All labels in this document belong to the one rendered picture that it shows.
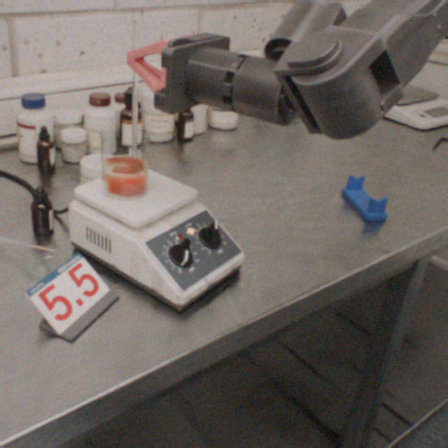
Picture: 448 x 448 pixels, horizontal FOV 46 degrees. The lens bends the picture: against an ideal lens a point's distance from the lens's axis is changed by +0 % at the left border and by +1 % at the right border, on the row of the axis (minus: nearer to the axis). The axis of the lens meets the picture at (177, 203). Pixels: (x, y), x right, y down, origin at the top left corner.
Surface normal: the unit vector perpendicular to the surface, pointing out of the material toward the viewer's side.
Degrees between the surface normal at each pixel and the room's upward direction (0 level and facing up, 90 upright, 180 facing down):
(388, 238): 0
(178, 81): 90
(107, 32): 90
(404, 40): 86
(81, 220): 90
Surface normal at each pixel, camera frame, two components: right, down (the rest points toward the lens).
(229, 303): 0.06, -0.88
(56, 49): 0.58, 0.41
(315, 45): -0.55, -0.59
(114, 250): -0.66, 0.33
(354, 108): 0.20, 0.59
